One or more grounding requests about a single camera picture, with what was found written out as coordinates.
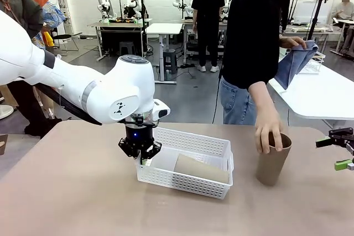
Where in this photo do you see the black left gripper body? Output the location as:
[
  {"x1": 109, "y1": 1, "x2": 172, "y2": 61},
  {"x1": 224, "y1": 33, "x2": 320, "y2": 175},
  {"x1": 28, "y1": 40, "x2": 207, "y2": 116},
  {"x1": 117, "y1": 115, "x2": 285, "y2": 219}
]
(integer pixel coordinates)
[{"x1": 124, "y1": 124, "x2": 155, "y2": 151}]

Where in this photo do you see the white perforated plastic basket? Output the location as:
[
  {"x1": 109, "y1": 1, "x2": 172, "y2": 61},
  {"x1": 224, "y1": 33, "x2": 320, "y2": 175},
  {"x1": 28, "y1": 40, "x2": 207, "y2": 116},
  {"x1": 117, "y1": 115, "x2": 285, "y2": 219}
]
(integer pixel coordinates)
[{"x1": 135, "y1": 127, "x2": 235, "y2": 200}]

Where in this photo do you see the blue cloth towel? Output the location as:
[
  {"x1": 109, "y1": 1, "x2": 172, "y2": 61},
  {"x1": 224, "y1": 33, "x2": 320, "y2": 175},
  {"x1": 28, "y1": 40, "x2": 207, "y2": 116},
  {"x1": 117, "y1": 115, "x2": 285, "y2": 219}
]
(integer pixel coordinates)
[{"x1": 275, "y1": 39, "x2": 320, "y2": 91}]

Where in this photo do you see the person's right forearm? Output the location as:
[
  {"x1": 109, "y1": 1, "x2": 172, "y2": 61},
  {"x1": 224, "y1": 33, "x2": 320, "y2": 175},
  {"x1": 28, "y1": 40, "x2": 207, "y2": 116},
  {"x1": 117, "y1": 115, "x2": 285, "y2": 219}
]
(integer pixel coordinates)
[{"x1": 248, "y1": 80, "x2": 280, "y2": 118}]

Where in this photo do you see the person's right hand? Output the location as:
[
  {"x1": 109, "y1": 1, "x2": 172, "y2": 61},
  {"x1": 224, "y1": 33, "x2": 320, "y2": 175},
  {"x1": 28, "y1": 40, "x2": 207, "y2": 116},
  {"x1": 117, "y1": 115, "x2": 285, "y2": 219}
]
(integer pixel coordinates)
[{"x1": 254, "y1": 112, "x2": 284, "y2": 154}]

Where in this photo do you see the person's left hand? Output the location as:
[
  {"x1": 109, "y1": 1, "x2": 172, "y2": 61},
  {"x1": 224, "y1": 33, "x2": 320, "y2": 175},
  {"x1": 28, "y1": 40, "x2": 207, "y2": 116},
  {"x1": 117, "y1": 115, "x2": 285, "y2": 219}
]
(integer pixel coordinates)
[{"x1": 279, "y1": 36, "x2": 308, "y2": 50}]

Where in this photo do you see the white side table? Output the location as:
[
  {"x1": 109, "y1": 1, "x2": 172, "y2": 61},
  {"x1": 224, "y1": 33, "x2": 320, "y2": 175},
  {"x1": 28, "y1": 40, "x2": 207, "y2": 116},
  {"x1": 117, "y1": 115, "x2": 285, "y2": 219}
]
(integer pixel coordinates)
[{"x1": 268, "y1": 63, "x2": 354, "y2": 122}]

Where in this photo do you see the grey plastic stool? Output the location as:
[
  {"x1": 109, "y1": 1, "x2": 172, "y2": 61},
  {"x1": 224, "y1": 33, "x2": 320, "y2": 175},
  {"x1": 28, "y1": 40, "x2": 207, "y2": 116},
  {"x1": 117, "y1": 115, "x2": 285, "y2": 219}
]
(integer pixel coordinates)
[{"x1": 162, "y1": 49, "x2": 178, "y2": 75}]

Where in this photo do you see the dark plastic stool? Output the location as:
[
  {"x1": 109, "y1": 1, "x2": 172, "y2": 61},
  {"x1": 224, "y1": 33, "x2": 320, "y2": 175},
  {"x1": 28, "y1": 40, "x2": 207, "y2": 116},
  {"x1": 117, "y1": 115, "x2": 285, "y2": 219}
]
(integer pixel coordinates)
[{"x1": 118, "y1": 41, "x2": 138, "y2": 57}]

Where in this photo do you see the white standing desk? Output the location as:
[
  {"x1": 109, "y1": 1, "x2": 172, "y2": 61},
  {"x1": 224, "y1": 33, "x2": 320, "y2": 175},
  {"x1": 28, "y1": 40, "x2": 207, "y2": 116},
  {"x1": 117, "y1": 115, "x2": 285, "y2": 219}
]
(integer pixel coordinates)
[{"x1": 145, "y1": 22, "x2": 184, "y2": 85}]

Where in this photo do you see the wooden top work desk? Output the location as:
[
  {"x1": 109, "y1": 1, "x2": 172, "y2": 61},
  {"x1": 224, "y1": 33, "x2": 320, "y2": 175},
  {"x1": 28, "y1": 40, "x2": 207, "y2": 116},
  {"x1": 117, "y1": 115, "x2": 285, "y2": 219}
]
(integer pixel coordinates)
[{"x1": 87, "y1": 17, "x2": 153, "y2": 62}]

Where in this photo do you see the white background office desk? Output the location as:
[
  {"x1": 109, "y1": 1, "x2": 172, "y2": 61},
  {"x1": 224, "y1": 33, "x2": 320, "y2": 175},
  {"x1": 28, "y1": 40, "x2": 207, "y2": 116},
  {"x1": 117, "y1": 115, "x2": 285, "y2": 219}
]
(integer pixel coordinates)
[{"x1": 330, "y1": 17, "x2": 354, "y2": 54}]

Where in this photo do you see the background robot work table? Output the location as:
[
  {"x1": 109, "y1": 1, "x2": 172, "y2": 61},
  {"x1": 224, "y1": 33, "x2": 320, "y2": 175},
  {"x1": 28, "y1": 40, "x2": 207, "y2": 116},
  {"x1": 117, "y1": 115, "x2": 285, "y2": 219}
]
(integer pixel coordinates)
[{"x1": 182, "y1": 18, "x2": 229, "y2": 65}]

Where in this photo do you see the brown cardboard piece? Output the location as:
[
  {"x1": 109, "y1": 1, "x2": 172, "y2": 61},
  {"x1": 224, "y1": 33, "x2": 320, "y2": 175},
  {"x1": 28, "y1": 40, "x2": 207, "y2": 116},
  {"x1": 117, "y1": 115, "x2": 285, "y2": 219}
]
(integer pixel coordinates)
[{"x1": 0, "y1": 133, "x2": 9, "y2": 156}]

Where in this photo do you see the black tripod pole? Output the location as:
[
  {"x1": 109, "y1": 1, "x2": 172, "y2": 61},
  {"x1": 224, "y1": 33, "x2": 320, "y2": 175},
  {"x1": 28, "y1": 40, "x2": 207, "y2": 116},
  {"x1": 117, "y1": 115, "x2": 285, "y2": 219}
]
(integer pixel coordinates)
[{"x1": 139, "y1": 0, "x2": 148, "y2": 54}]

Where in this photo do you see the black seat metal chair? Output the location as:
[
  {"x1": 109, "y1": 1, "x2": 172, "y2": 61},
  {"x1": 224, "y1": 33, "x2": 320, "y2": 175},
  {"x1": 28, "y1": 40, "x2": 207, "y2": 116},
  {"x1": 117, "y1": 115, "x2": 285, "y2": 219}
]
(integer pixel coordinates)
[{"x1": 51, "y1": 32, "x2": 84, "y2": 57}]

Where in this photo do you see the white round fan base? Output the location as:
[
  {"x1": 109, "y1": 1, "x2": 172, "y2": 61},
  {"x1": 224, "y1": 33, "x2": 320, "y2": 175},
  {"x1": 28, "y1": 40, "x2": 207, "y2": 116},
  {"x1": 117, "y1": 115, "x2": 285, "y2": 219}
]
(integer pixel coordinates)
[{"x1": 0, "y1": 104, "x2": 14, "y2": 120}]

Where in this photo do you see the seated person in grey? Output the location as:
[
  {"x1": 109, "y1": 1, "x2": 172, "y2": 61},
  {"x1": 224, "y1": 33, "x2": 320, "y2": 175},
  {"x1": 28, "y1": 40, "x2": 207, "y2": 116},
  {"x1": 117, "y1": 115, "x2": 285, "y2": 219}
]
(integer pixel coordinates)
[{"x1": 331, "y1": 0, "x2": 354, "y2": 54}]

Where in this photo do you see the person in black t-shirt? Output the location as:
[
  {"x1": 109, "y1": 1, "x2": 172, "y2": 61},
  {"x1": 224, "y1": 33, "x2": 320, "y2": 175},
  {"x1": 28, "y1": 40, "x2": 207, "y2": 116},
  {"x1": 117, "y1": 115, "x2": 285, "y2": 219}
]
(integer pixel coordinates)
[{"x1": 190, "y1": 0, "x2": 226, "y2": 73}]

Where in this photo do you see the person in black sweater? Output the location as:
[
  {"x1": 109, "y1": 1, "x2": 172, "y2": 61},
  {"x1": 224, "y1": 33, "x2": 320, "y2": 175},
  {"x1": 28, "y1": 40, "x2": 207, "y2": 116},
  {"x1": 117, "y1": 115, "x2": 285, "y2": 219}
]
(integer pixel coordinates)
[{"x1": 218, "y1": 0, "x2": 305, "y2": 125}]

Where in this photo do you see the person in orange patterned jacket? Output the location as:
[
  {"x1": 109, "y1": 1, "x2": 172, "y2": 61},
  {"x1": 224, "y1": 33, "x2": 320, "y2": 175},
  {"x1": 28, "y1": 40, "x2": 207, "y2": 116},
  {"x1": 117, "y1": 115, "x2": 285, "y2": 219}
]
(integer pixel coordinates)
[{"x1": 8, "y1": 0, "x2": 67, "y2": 51}]

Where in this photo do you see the person in green jacket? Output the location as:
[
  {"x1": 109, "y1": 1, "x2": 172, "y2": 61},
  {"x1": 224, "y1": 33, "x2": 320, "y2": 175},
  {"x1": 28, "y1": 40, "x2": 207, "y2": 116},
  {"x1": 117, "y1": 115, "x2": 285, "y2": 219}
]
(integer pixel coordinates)
[{"x1": 0, "y1": 0, "x2": 63, "y2": 139}]

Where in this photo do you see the black left arm cable sleeve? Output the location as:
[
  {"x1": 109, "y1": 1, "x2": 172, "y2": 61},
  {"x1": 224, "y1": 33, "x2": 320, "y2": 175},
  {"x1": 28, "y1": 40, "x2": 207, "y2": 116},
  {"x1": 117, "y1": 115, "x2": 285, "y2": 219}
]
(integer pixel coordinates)
[{"x1": 35, "y1": 82, "x2": 103, "y2": 126}]

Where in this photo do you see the white wire dish rack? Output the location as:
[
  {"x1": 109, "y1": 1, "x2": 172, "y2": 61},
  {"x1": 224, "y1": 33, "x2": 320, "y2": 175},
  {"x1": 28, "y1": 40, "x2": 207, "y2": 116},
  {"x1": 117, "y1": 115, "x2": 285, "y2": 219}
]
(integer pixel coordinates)
[{"x1": 297, "y1": 50, "x2": 326, "y2": 75}]

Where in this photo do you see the black hanging cable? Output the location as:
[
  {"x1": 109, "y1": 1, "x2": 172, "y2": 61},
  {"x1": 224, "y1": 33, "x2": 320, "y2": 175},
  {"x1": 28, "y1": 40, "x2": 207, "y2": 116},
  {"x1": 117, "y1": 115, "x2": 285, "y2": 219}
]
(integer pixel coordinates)
[{"x1": 211, "y1": 75, "x2": 222, "y2": 124}]

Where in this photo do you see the black camera tripod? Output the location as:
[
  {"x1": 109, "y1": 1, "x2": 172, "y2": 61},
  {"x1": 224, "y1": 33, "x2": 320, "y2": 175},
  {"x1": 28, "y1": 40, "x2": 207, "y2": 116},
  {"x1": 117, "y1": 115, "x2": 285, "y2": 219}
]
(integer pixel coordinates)
[{"x1": 305, "y1": 0, "x2": 330, "y2": 42}]

